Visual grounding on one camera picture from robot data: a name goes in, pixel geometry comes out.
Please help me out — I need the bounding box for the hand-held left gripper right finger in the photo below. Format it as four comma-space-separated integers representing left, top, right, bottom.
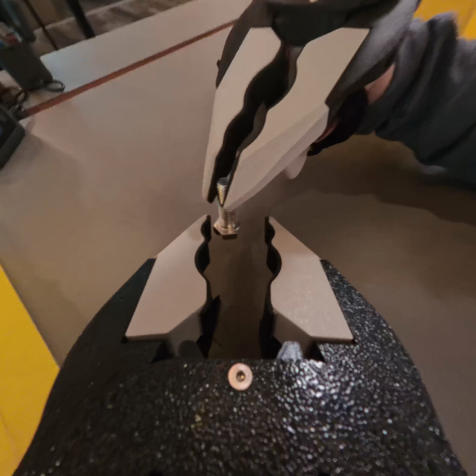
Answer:
260, 216, 355, 353

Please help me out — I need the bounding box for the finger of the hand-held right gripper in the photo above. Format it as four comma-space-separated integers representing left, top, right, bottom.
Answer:
202, 27, 292, 204
217, 28, 371, 211

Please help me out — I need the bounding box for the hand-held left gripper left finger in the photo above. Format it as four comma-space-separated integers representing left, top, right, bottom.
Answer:
125, 214, 221, 356

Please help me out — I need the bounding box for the silver hex bolt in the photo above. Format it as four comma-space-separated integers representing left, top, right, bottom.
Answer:
213, 177, 241, 239

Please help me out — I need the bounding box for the yellow plastic bin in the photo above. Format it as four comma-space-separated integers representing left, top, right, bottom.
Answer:
0, 263, 61, 476
414, 0, 476, 39

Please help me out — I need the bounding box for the person's right forearm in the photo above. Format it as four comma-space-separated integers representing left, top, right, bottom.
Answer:
355, 12, 476, 183

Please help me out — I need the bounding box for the person's right hand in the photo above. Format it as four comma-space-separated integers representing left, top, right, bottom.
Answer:
318, 64, 395, 145

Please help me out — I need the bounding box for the black display device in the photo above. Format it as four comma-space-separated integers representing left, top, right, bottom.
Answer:
0, 103, 27, 169

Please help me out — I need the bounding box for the black cable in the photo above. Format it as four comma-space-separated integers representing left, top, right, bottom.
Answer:
0, 80, 67, 114

